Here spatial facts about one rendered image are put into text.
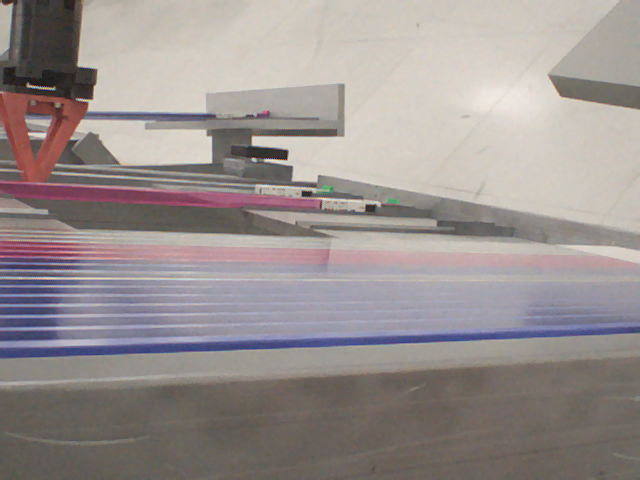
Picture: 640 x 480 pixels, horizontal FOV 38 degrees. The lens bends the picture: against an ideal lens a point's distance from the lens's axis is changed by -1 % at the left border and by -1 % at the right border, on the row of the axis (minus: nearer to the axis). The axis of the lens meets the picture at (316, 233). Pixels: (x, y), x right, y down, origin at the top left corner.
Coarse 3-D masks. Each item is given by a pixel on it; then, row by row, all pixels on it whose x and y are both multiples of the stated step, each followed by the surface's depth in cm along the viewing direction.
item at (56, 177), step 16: (0, 176) 76; (16, 176) 76; (64, 176) 79; (80, 176) 79; (96, 176) 80; (112, 176) 81; (224, 192) 86; (240, 192) 87; (256, 192) 88; (320, 192) 92
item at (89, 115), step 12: (96, 120) 113; (108, 120) 113; (120, 120) 113; (132, 120) 114; (144, 120) 115; (156, 120) 116; (168, 120) 117; (180, 120) 118; (192, 120) 119; (204, 120) 120
